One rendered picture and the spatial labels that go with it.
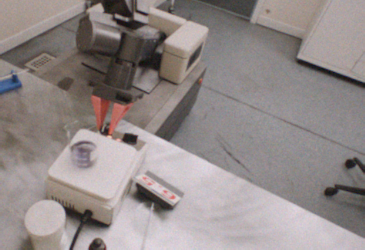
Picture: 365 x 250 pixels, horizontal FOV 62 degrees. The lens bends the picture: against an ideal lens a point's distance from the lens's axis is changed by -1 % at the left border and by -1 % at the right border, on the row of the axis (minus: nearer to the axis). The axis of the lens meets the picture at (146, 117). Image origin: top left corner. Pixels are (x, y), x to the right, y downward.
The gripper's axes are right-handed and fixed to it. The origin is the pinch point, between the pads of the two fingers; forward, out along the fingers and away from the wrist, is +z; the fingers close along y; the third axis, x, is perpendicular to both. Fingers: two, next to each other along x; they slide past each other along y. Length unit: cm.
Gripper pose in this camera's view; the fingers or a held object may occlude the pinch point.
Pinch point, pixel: (105, 127)
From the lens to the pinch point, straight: 63.0
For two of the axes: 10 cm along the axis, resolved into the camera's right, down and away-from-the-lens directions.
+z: -2.8, 9.3, 2.4
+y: 9.3, 3.3, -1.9
